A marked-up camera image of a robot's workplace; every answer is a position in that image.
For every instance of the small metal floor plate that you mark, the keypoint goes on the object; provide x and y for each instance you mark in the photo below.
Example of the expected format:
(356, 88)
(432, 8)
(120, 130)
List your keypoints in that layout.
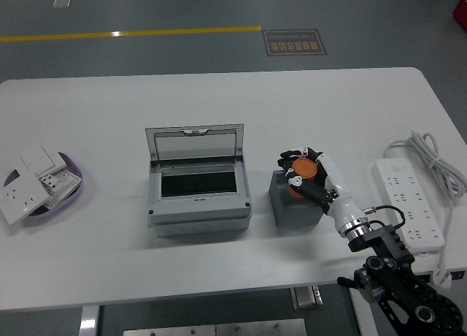
(61, 3)

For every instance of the metal base plate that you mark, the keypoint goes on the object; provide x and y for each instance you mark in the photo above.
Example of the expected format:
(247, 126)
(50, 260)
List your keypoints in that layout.
(215, 328)

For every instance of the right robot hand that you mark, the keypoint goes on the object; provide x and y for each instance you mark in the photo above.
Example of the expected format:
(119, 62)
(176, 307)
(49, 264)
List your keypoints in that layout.
(346, 208)

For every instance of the grey cube with round hole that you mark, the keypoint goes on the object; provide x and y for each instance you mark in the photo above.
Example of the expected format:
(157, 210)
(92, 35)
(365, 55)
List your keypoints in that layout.
(292, 212)

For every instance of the white table leg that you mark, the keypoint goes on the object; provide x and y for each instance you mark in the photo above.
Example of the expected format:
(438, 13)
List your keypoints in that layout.
(88, 321)
(365, 314)

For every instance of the red cabinet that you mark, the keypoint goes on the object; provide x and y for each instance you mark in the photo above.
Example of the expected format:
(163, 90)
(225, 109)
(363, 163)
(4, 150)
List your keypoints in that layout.
(460, 11)

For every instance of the white wall socket panel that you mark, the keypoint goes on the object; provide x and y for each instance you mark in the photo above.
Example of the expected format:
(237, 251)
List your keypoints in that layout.
(20, 201)

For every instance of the small white socket module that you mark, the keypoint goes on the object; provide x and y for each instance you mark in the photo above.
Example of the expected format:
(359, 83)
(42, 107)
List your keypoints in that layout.
(49, 182)

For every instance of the brown floor sign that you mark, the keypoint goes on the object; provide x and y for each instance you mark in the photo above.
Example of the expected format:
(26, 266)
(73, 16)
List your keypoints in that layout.
(295, 42)

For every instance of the white wall switch panel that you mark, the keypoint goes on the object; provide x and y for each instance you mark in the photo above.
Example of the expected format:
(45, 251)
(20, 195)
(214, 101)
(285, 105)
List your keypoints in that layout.
(36, 159)

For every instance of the orange cylinder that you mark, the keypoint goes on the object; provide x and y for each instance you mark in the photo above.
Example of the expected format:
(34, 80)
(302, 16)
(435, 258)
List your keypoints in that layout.
(305, 169)

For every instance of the white perforated plastic plate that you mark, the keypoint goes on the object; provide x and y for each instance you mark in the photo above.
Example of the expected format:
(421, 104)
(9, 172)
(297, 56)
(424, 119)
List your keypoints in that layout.
(67, 180)

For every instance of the grey under-table bracket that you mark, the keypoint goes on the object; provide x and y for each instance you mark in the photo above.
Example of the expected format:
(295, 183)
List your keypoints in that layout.
(306, 298)

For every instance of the grey electrical box with lid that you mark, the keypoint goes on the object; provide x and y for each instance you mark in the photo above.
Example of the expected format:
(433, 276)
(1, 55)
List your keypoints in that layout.
(197, 212)

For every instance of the purple tray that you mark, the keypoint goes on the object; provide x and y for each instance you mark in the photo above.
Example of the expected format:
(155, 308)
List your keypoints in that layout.
(54, 213)

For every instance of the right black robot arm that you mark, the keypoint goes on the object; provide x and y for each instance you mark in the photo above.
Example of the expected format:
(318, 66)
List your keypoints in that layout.
(386, 241)

